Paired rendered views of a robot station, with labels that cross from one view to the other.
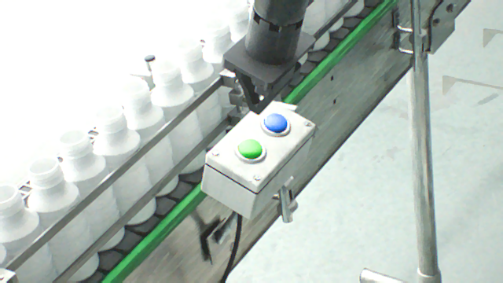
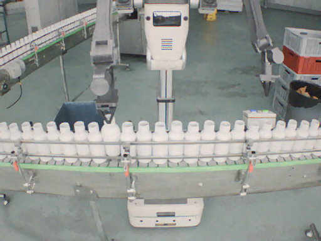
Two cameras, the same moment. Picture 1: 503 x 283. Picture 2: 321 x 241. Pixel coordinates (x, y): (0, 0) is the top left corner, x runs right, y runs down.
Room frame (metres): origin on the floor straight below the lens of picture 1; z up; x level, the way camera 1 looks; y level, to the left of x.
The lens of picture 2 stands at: (1.98, 0.45, 1.71)
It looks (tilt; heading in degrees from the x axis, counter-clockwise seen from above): 33 degrees down; 230
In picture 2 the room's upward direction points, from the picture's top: straight up
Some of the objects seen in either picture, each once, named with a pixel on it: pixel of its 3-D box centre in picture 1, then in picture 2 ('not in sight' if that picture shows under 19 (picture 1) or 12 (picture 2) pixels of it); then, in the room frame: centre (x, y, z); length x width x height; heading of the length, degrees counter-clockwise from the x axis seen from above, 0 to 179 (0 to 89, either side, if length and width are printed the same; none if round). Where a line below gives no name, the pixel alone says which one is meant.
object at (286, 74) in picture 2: not in sight; (305, 76); (-1.19, -0.52, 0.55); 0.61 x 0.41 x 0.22; 148
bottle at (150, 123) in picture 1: (146, 138); (276, 140); (1.09, 0.13, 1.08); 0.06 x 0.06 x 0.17
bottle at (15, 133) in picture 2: not in sight; (18, 141); (1.92, -0.55, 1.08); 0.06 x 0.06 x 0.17
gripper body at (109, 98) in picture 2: not in sight; (106, 91); (1.60, -0.29, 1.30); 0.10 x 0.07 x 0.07; 51
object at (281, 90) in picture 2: not in sight; (301, 91); (-1.19, -0.53, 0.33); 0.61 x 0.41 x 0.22; 147
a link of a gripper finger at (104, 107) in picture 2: not in sight; (108, 110); (1.60, -0.28, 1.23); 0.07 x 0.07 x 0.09; 51
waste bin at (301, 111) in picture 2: not in sight; (302, 115); (-0.64, -0.27, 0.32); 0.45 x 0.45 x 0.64
